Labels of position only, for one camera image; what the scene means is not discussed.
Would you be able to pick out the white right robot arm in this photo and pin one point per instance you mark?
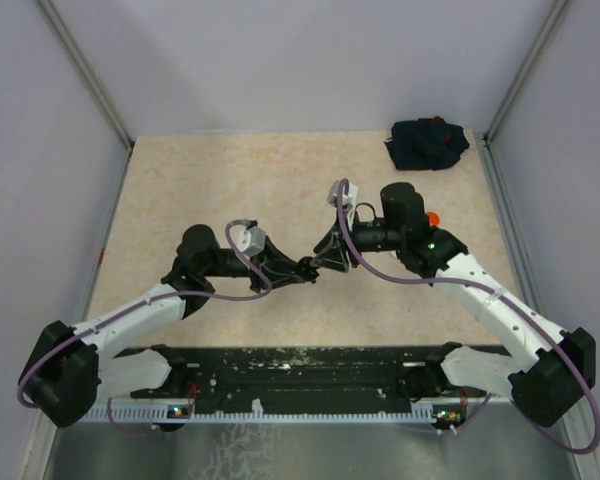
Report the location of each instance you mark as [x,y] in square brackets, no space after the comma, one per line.
[546,368]

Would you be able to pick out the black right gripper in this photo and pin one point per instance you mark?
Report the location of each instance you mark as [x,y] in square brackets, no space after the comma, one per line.
[334,258]

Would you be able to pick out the dark crumpled cloth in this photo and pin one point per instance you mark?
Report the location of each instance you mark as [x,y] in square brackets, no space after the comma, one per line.
[426,144]

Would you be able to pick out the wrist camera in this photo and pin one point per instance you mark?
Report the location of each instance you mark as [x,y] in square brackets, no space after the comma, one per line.
[348,197]
[252,240]

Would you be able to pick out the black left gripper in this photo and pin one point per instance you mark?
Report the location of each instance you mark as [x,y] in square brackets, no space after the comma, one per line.
[277,257]

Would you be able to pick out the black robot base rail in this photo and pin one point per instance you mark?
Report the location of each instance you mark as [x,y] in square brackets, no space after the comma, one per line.
[302,380]

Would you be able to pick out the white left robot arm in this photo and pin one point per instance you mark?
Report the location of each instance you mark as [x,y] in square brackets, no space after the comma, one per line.
[73,368]

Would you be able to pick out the orange earbud charging case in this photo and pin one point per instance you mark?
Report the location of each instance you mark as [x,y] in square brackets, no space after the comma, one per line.
[433,219]

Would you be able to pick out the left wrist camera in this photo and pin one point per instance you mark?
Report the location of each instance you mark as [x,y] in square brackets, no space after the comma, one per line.
[252,240]

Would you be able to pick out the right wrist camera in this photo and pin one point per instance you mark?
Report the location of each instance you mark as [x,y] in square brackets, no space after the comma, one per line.
[348,197]

